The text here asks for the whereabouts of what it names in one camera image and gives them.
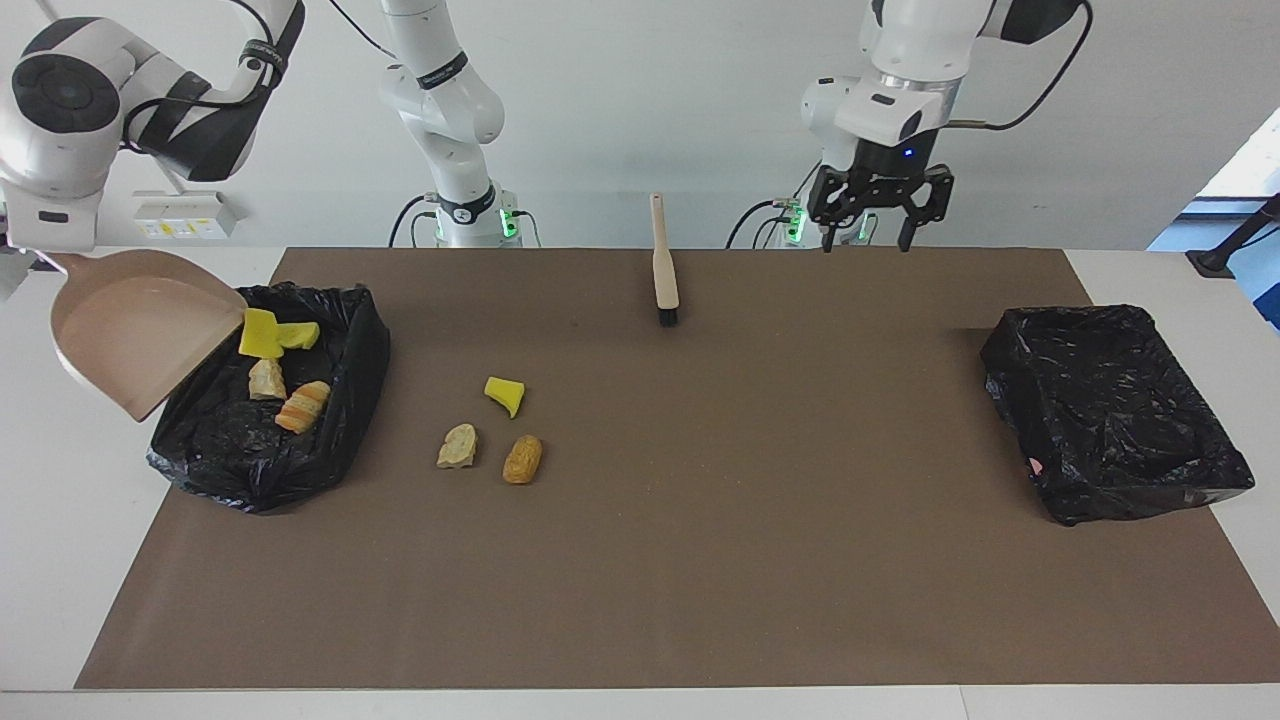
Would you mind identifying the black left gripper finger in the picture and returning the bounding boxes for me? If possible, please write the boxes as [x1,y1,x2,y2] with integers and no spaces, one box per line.
[808,165,851,253]
[897,165,956,253]

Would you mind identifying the beige brush black bristles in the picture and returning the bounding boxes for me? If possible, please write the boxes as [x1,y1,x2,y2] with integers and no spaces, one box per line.
[650,193,681,328]

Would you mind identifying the brown croquette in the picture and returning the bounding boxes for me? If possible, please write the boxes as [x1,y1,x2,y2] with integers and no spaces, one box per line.
[503,434,544,485]

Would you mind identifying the pale beige food chunk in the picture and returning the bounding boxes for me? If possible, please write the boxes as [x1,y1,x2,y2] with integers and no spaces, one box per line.
[437,423,479,469]

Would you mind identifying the orange striped bread piece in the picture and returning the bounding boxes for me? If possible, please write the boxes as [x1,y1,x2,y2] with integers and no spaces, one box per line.
[275,380,332,435]

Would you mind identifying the yellow sponge chunk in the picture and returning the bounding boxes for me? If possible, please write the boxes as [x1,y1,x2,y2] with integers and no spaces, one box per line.
[238,308,286,359]

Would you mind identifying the beige plastic dustpan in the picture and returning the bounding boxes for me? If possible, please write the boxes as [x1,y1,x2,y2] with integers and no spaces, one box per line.
[50,249,248,423]

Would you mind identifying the black bag-lined bin pink spot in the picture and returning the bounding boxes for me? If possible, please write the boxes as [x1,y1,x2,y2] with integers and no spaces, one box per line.
[980,304,1256,527]

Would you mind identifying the brown paper table mat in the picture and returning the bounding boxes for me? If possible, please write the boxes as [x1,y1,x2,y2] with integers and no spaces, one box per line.
[75,248,1280,689]

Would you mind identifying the black left arm base cable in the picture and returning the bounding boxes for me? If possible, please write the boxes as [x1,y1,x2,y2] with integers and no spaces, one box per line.
[725,160,809,248]

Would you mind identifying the black arm base cable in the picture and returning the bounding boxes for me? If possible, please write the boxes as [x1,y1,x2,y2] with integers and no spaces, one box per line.
[725,160,809,248]
[388,193,543,248]

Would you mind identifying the black right arm base cable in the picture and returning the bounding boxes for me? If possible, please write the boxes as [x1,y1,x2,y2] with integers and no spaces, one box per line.
[388,193,543,248]

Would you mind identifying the white wall outlet box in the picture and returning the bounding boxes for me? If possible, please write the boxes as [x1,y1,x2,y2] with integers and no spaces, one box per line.
[133,190,241,239]

